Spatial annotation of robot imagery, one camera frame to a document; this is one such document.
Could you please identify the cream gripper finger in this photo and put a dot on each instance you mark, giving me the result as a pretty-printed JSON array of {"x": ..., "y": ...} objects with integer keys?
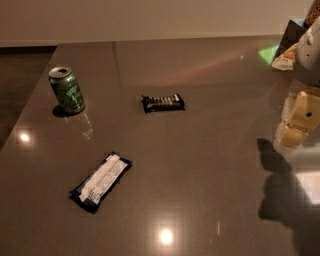
[{"x": 300, "y": 116}]

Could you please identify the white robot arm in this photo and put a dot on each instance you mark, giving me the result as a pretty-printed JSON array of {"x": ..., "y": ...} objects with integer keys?
[{"x": 307, "y": 61}]

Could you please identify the black chocolate rxbar wrapper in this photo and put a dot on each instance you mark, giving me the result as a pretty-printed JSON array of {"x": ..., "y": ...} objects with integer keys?
[{"x": 163, "y": 103}]

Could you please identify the crumpled snack bag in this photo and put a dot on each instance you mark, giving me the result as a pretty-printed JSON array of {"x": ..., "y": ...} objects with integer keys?
[{"x": 286, "y": 61}]

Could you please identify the black box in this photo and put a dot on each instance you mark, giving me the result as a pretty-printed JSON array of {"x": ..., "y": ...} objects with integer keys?
[{"x": 293, "y": 32}]

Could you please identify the brown textured container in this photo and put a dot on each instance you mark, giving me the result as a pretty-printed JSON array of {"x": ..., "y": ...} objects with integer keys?
[{"x": 312, "y": 14}]

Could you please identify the green soda can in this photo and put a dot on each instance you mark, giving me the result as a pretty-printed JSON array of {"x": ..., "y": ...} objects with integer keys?
[{"x": 66, "y": 89}]

